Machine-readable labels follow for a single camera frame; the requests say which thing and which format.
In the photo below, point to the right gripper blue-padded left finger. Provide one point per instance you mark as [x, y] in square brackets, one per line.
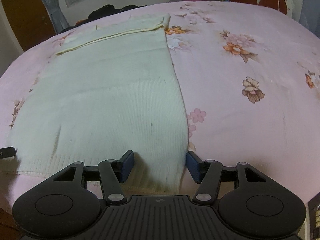
[113, 173]

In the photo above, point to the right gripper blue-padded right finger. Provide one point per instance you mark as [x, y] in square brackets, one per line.
[205, 173]

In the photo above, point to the cream white knit sweater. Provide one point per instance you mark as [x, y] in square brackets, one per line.
[107, 91]

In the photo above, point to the black and red clothes pile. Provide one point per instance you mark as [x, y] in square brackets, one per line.
[105, 11]

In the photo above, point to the pink floral bed sheet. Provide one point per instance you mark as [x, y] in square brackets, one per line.
[249, 77]

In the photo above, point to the brown wooden door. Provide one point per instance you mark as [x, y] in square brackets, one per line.
[29, 21]

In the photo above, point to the left grey curtain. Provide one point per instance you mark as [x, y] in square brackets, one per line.
[56, 16]

